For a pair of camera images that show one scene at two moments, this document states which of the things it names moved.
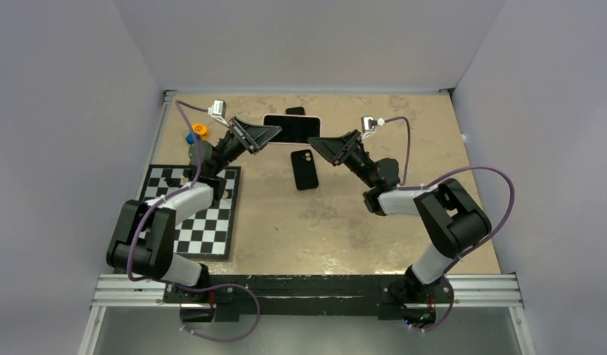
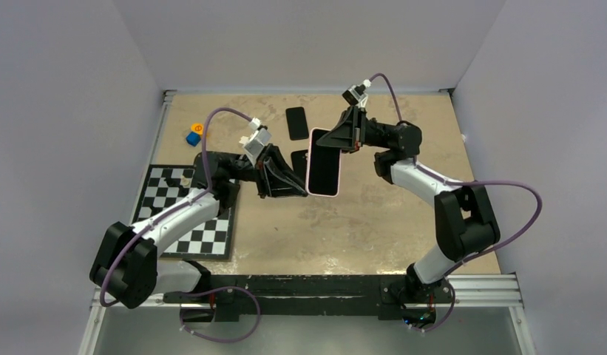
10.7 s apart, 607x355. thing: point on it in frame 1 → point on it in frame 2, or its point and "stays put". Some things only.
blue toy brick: [190, 140] stays put
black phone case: [304, 171] stays put
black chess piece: [173, 182] stays put
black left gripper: [254, 136] → [288, 185]
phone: [296, 129] → [323, 170]
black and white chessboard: [208, 233] stays put
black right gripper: [337, 150] → [342, 134]
